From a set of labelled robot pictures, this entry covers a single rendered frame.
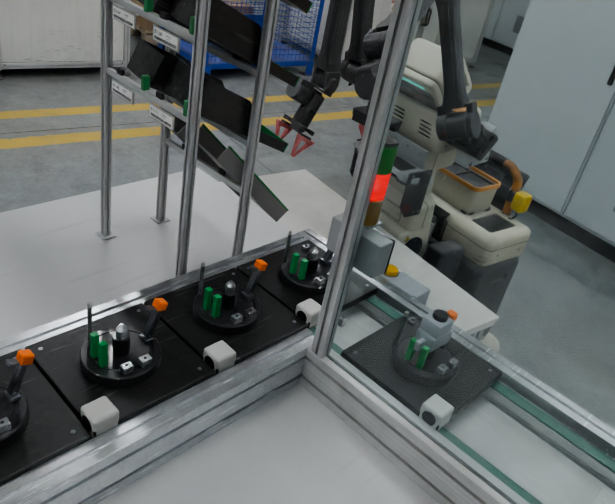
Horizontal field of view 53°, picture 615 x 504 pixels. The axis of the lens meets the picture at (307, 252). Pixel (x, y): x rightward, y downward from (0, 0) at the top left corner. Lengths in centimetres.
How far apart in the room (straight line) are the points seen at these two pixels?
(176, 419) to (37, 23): 448
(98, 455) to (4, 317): 51
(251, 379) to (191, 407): 13
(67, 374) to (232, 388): 28
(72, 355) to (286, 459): 43
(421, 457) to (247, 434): 32
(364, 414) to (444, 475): 18
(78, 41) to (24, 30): 40
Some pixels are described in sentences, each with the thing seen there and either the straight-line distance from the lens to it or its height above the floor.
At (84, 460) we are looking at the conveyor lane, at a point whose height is 96.
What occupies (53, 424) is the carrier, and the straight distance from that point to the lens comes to 109.
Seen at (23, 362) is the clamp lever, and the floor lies 106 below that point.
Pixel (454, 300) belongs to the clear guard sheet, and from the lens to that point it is 101.
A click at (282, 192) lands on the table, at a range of 204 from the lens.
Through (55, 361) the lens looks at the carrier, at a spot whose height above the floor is 97.
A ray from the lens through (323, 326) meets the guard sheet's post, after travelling 122.
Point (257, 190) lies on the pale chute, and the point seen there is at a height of 109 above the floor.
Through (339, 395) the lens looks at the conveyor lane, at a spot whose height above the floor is 91.
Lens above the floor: 178
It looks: 32 degrees down
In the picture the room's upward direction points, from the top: 12 degrees clockwise
